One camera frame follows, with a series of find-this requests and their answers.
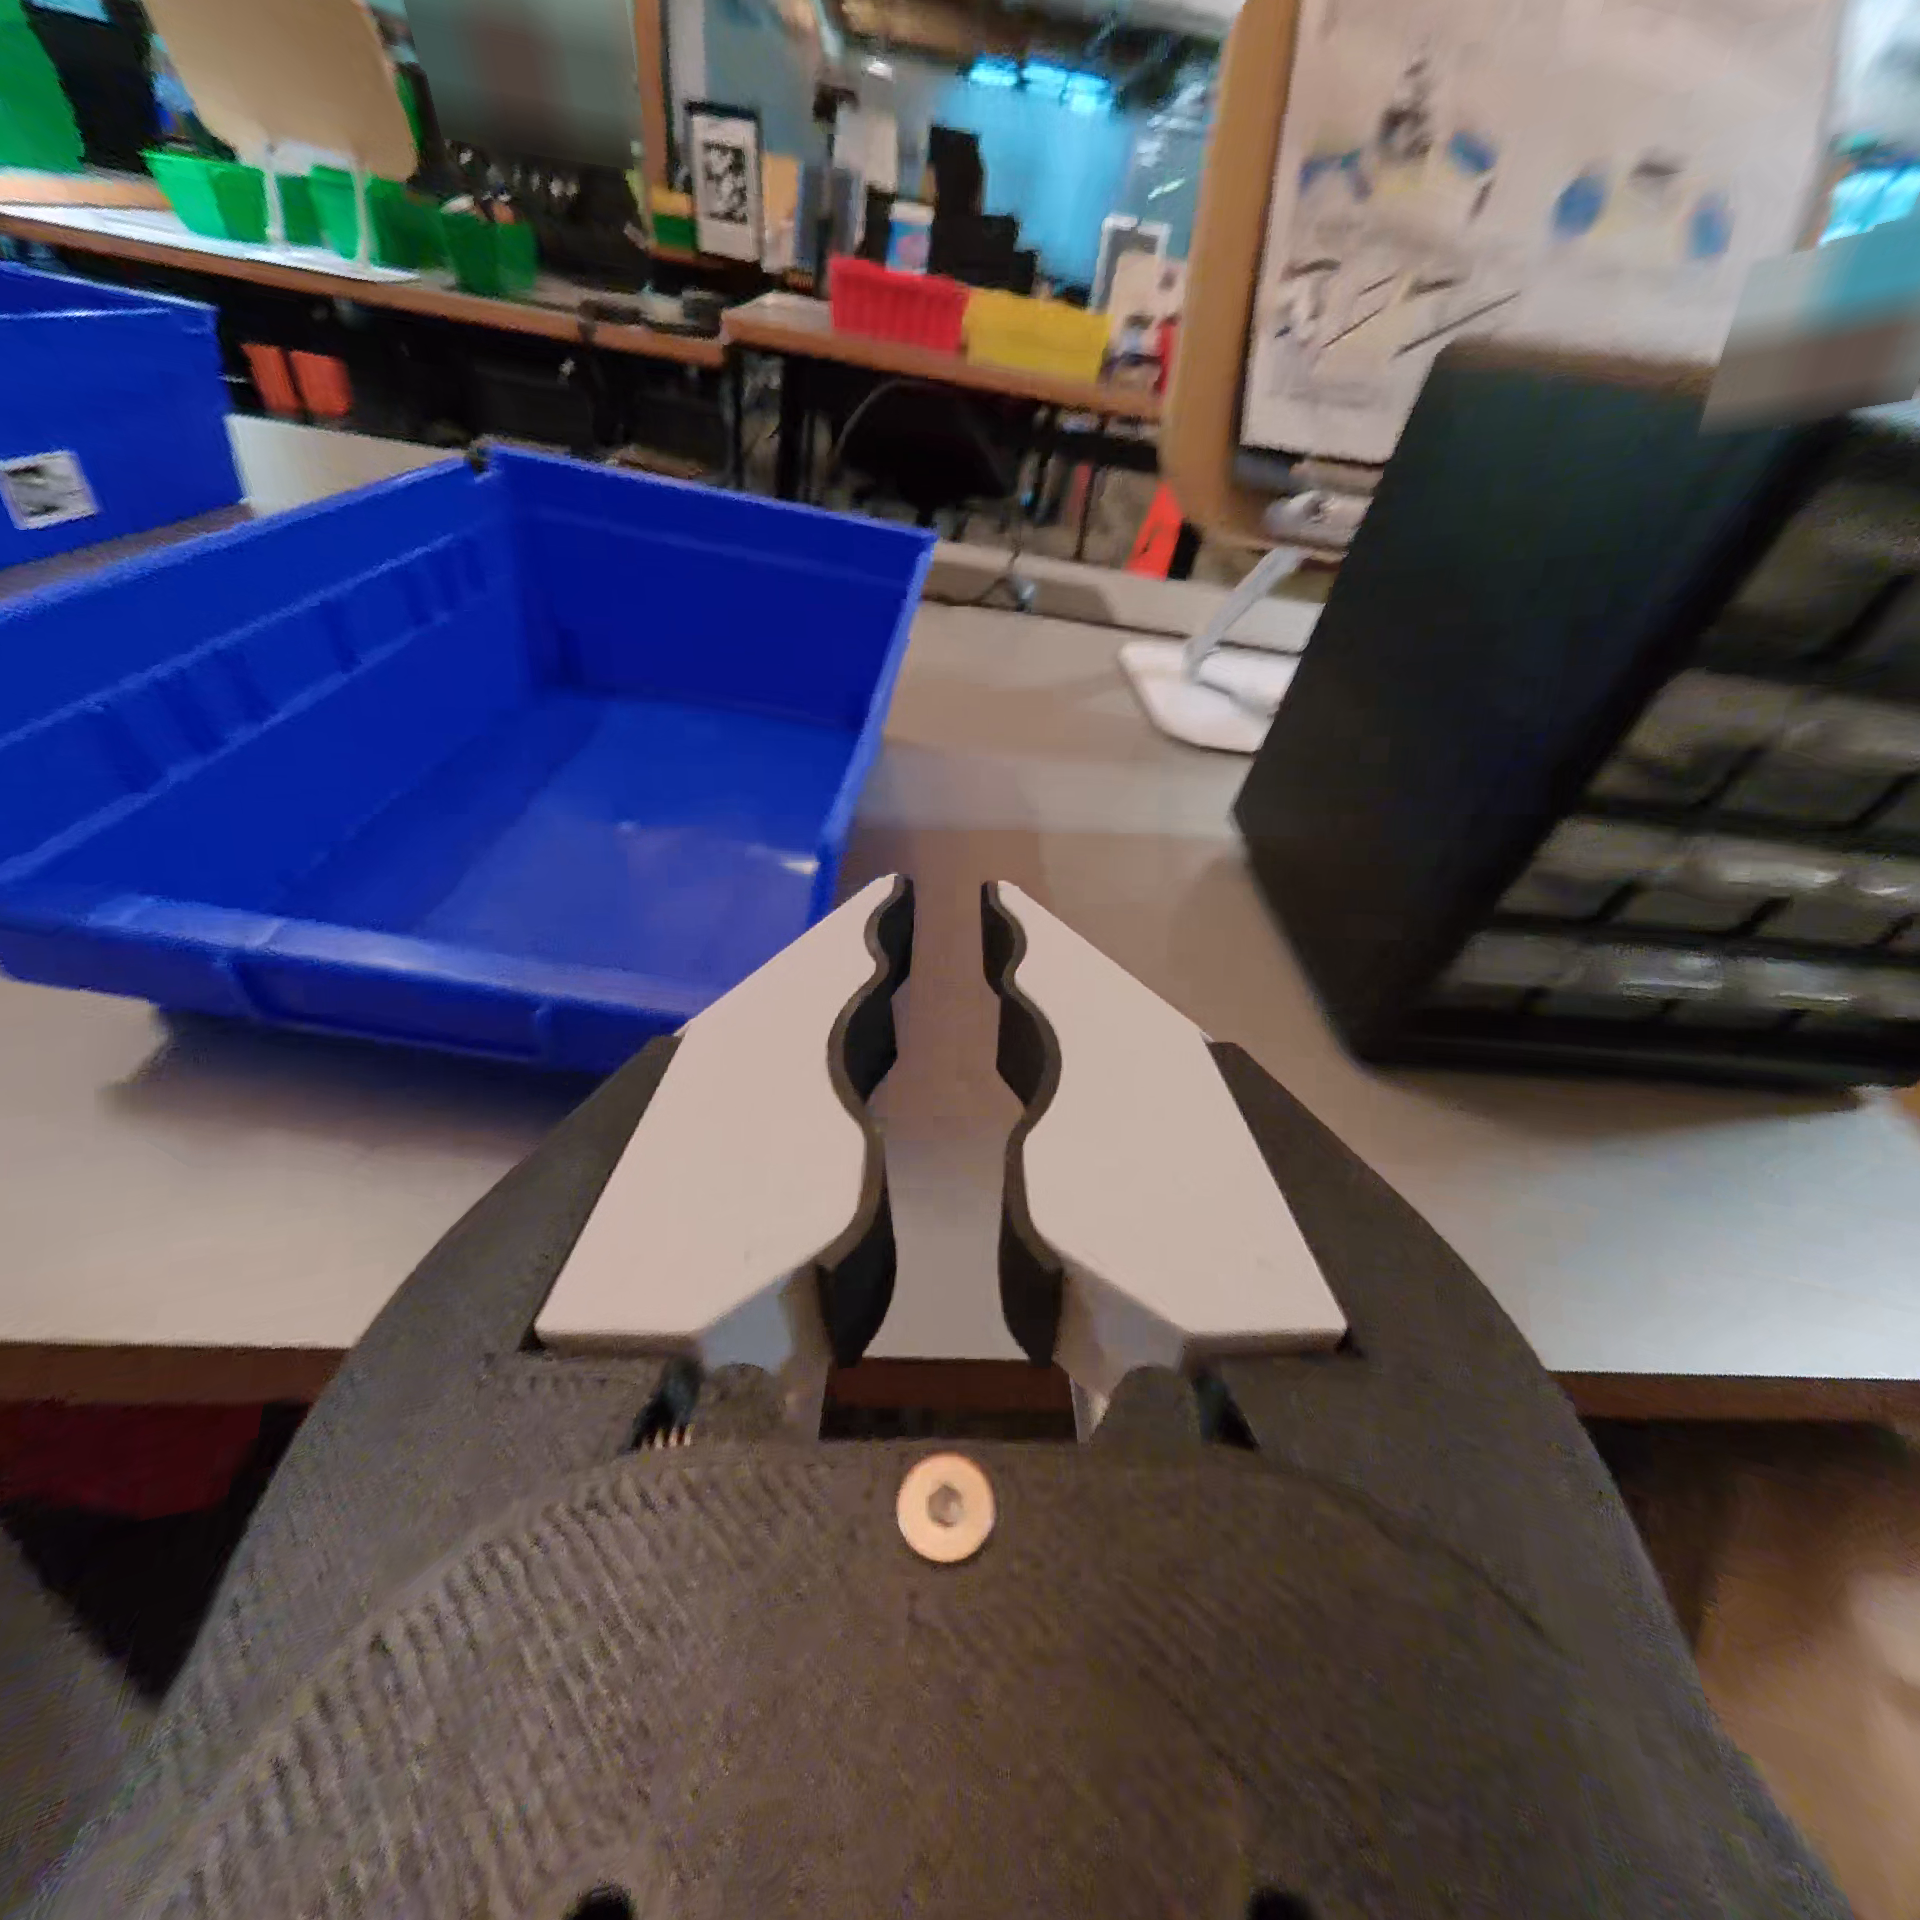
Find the yellow storage bin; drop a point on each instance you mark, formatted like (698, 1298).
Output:
(1036, 339)

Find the wooden table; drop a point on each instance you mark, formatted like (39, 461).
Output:
(839, 339)
(450, 299)

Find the large blue bin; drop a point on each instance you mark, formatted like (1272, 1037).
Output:
(599, 840)

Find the wall poster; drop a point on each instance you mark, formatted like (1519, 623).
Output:
(1500, 299)

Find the red storage bin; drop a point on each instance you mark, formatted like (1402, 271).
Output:
(896, 307)

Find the white desk stand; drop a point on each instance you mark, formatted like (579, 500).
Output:
(1201, 698)

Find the black drawer cabinet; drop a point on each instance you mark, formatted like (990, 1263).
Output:
(1440, 674)

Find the beige board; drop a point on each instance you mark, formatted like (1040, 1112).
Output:
(283, 75)

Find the set of clear cabinet drawers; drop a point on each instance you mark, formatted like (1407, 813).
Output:
(1724, 885)

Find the row of green bins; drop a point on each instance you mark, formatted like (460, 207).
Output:
(480, 255)

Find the black chair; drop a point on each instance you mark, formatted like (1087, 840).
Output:
(921, 450)

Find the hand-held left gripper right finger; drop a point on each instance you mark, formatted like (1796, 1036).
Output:
(1171, 1185)

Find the grey desk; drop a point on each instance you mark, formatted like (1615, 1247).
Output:
(1050, 779)

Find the blue bin with label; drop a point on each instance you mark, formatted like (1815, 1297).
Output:
(119, 388)

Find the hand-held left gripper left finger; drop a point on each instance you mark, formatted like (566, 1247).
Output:
(704, 1185)

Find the black white tag sign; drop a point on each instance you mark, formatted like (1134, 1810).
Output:
(726, 180)

